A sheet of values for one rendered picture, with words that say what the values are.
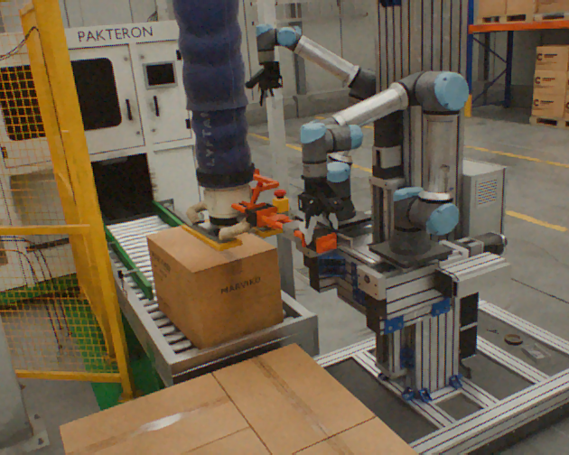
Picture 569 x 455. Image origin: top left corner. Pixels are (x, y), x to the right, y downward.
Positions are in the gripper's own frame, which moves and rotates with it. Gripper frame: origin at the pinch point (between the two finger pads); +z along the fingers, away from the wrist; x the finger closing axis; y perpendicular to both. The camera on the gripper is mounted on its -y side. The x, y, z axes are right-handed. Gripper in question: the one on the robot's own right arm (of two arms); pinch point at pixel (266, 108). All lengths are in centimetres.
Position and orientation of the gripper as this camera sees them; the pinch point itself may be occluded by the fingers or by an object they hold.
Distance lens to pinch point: 258.5
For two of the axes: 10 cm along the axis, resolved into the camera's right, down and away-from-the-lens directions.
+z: 0.8, 9.4, 3.4
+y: 8.9, -2.2, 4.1
